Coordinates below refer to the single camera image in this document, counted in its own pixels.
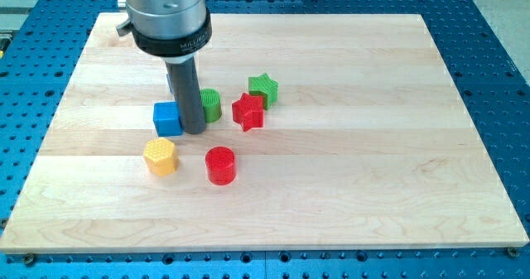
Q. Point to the green star block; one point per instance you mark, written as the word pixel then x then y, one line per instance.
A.
pixel 264 86

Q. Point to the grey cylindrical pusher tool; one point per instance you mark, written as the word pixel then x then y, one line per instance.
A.
pixel 183 80

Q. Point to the blue cube block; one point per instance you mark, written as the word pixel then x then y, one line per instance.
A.
pixel 166 119

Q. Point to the wooden board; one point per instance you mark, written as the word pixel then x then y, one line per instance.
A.
pixel 369 145

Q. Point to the red star block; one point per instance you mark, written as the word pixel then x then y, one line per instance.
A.
pixel 248 111

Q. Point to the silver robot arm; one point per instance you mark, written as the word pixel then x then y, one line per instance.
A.
pixel 173 30

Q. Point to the red cylinder block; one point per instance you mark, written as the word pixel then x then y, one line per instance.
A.
pixel 220 165

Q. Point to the green cylinder block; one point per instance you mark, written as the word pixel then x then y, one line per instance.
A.
pixel 211 103

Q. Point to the yellow hexagon block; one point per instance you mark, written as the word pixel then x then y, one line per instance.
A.
pixel 161 156

